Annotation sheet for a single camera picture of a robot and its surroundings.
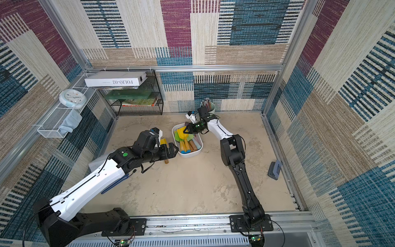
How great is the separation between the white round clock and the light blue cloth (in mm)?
36

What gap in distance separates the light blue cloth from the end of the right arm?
562 mm

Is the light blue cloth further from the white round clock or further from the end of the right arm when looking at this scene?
the end of the right arm

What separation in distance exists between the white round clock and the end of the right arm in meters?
0.57

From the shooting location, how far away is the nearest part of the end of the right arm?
0.86m

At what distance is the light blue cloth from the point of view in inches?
26.1

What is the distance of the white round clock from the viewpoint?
2.41 feet
